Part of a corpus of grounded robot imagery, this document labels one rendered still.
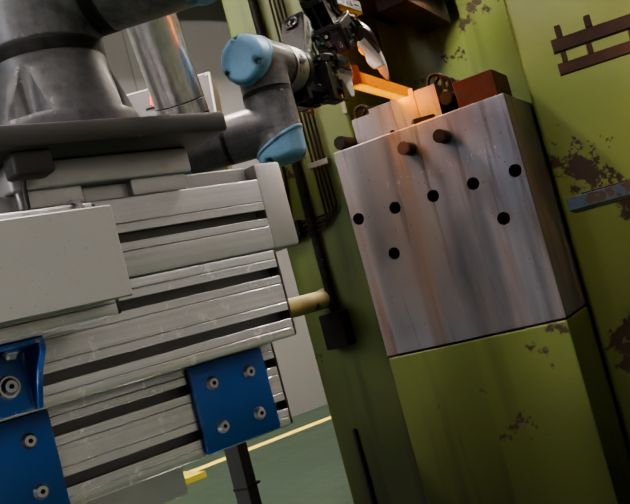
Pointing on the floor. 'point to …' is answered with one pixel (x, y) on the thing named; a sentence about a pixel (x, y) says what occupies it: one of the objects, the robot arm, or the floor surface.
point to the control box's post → (242, 474)
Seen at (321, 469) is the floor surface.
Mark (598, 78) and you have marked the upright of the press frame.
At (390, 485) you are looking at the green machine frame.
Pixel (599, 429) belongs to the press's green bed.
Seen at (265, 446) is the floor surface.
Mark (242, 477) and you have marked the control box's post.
